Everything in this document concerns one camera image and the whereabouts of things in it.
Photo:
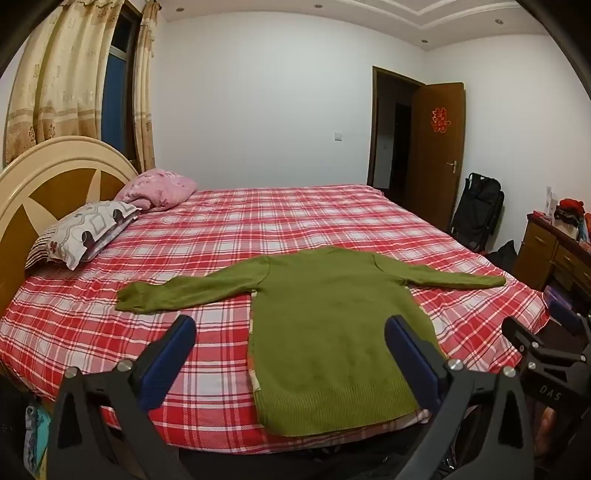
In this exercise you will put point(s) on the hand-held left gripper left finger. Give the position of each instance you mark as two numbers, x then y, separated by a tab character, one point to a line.
170	355

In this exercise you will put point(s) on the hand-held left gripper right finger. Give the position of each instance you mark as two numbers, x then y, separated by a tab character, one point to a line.
411	357

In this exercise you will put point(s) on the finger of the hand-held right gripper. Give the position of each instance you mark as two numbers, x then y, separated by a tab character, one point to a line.
564	316
524	333

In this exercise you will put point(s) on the green knitted sweater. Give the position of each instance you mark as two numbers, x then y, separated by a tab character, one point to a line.
332	332

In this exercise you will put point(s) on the red plaid bed sheet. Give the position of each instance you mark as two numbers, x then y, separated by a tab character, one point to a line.
138	350

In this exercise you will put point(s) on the brown wooden dresser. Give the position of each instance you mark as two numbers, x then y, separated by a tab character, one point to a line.
545	258

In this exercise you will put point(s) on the black floor bag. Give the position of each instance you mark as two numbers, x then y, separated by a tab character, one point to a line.
503	256

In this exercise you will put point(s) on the red cloth pile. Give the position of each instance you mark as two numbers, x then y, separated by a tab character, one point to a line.
570	210

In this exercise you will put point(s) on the white carton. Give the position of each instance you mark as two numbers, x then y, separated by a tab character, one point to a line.
551	203

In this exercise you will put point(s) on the black suitcase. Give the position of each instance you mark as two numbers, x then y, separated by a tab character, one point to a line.
478	212

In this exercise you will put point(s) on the grey patterned pillow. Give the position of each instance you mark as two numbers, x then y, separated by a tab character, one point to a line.
83	233

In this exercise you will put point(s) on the teal patterned cloth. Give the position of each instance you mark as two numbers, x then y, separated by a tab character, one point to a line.
37	434

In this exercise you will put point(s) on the pink floral pillow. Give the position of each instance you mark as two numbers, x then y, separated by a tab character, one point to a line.
157	187

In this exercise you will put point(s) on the brown wooden door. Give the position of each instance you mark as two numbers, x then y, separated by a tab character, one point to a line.
434	184

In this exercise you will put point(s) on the red paper door decoration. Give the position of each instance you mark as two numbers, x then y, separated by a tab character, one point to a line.
440	120

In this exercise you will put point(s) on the narrow beige patterned curtain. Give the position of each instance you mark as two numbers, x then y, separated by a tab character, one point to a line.
145	92

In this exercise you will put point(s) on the dark framed window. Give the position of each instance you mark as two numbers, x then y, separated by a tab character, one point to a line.
117	92

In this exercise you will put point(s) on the wide beige patterned curtain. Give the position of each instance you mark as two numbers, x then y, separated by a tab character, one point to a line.
60	78

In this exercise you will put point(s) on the dark wooden door frame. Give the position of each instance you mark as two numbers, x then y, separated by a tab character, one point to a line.
375	120

